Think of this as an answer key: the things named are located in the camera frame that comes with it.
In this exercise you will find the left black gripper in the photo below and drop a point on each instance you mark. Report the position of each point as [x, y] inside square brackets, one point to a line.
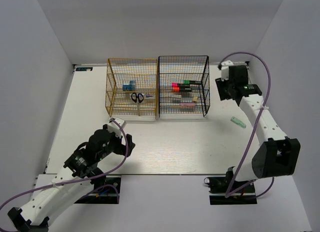
[121, 148]

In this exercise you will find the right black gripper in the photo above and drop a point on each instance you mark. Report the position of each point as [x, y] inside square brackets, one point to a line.
[220, 85]

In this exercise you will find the black handled scissors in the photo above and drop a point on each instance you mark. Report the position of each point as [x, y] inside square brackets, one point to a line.
[137, 98]

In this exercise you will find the green highlighter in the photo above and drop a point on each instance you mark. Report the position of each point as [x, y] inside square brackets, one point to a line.
[192, 82]

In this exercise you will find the pink eraser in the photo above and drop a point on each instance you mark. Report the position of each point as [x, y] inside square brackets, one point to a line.
[190, 104]

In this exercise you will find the blue tape dispenser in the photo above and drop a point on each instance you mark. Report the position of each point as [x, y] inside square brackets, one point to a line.
[129, 87]

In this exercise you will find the pink highlighter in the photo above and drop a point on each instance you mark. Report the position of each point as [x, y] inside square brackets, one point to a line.
[179, 85]

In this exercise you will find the white correction tape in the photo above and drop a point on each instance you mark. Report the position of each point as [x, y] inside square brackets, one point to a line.
[176, 100]

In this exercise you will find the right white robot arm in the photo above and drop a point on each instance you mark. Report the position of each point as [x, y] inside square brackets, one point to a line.
[277, 154]

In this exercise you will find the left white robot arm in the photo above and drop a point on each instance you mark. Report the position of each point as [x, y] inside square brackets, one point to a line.
[78, 178]

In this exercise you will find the left table label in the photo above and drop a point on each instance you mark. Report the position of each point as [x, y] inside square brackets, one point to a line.
[83, 68]

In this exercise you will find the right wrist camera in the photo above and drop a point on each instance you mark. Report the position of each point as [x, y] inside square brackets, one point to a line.
[224, 69]

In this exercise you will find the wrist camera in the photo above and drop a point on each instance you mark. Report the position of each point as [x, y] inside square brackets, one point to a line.
[224, 69]
[115, 125]

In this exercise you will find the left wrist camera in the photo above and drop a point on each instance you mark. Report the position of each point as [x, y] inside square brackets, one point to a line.
[115, 125]

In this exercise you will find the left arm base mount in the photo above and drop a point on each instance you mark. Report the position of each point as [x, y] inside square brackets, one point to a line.
[108, 193]

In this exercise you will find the black wire shelf rack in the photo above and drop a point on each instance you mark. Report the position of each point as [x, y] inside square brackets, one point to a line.
[176, 69]

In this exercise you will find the gold wire shelf rack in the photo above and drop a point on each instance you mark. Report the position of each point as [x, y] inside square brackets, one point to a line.
[120, 71]

